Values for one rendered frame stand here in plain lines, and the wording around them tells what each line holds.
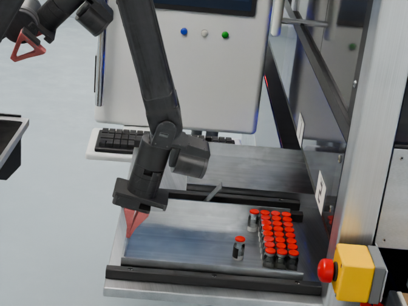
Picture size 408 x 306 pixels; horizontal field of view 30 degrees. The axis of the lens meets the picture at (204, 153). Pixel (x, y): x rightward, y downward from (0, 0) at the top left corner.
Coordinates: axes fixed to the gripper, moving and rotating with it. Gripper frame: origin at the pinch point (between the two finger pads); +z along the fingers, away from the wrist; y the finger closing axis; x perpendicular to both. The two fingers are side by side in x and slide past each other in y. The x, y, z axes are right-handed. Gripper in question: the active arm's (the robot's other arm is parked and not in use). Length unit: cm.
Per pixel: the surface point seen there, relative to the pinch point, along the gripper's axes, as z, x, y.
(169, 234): 3.4, 10.5, 8.7
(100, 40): -13, 82, -19
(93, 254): 92, 148, -3
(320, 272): -12.3, -19.4, 31.2
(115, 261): 6.0, -1.5, -0.9
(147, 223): 4.3, 14.4, 3.9
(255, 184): -1.3, 38.1, 28.0
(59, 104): 97, 321, -45
